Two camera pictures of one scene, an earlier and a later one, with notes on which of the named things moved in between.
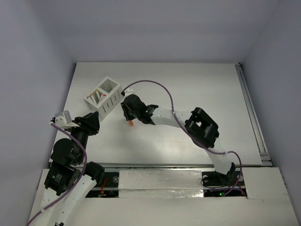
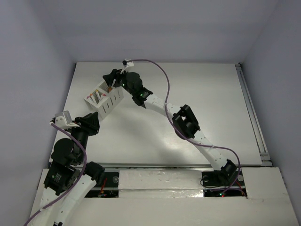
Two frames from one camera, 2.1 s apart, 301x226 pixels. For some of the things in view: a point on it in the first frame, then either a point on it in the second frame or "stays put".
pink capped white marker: x=89 y=99 stays put
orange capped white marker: x=92 y=97 stays put
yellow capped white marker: x=98 y=95 stays put
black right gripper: x=126 y=108 -> x=114 y=74
